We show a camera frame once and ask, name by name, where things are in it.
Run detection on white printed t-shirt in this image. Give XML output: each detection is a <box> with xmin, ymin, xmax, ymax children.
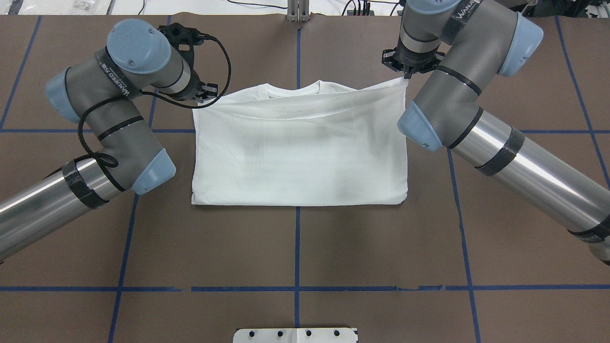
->
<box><xmin>191</xmin><ymin>78</ymin><xmax>408</xmax><ymax>206</ymax></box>

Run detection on aluminium frame post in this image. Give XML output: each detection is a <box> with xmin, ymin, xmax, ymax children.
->
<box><xmin>287</xmin><ymin>0</ymin><xmax>311</xmax><ymax>22</ymax></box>

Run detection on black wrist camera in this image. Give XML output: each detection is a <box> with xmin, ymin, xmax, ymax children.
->
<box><xmin>157</xmin><ymin>22</ymin><xmax>210</xmax><ymax>68</ymax></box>

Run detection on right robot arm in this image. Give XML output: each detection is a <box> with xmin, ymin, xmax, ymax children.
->
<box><xmin>382</xmin><ymin>0</ymin><xmax>610</xmax><ymax>264</ymax></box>

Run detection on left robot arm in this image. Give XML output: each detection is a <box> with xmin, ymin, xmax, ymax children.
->
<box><xmin>0</xmin><ymin>18</ymin><xmax>225</xmax><ymax>260</ymax></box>

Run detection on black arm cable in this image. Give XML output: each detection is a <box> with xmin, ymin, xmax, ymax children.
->
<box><xmin>77</xmin><ymin>33</ymin><xmax>232</xmax><ymax>167</ymax></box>

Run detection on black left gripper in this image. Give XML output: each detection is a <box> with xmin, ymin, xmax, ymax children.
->
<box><xmin>189</xmin><ymin>81</ymin><xmax>219</xmax><ymax>103</ymax></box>

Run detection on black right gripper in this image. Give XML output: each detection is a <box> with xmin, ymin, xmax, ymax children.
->
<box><xmin>381</xmin><ymin>48</ymin><xmax>444</xmax><ymax>80</ymax></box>

